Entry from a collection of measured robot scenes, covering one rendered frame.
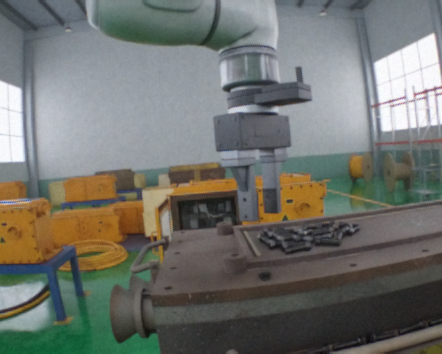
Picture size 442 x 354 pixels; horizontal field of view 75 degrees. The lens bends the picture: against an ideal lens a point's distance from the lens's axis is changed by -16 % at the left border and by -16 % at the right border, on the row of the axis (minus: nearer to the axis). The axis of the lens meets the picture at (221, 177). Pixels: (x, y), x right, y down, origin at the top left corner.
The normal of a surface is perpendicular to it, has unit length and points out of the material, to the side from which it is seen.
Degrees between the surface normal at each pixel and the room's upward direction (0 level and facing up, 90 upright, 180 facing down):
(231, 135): 90
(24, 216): 90
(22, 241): 90
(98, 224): 90
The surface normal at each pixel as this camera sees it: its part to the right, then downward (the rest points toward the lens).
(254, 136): 0.74, -0.02
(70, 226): 0.10, 0.06
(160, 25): 0.33, 0.84
